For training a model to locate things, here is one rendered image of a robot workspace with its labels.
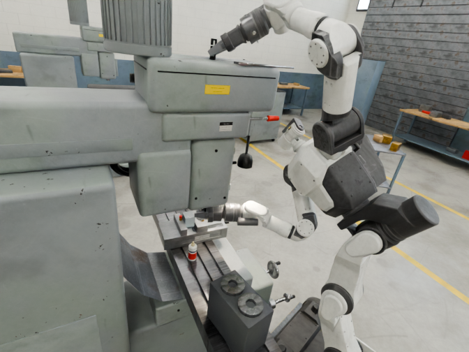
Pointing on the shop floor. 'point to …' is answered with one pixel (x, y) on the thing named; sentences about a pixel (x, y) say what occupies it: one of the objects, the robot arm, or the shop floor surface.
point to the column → (61, 262)
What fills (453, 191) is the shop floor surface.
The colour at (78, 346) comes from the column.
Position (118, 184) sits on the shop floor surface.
